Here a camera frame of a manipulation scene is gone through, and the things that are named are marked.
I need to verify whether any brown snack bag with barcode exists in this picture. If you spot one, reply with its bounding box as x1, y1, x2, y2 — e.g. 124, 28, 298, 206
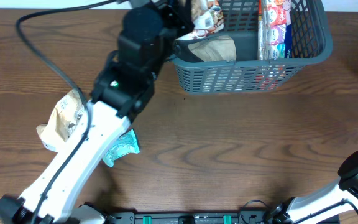
177, 0, 224, 41

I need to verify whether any beige brown snack bag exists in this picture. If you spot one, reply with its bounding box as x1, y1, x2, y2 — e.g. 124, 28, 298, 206
188, 35, 237, 62

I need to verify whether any orange spaghetti packet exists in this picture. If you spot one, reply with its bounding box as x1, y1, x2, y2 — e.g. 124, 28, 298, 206
257, 0, 264, 60

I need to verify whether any multicolour tissue pack strip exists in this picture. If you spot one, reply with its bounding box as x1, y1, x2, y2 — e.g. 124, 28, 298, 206
261, 0, 292, 60

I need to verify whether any tan snack bag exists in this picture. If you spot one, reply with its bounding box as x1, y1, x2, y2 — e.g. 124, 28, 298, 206
36, 90, 85, 152

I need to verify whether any teal snack packet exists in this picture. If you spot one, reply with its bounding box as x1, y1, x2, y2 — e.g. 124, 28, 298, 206
103, 129, 140, 167

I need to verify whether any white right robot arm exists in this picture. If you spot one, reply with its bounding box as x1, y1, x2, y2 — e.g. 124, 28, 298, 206
264, 151, 358, 224

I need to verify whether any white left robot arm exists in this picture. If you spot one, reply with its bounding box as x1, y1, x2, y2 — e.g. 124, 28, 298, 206
0, 0, 194, 223

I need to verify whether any grey plastic shopping basket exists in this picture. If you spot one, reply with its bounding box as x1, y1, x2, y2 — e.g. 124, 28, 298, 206
172, 0, 333, 94

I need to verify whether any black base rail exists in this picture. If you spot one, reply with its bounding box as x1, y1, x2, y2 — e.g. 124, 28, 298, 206
104, 202, 341, 224

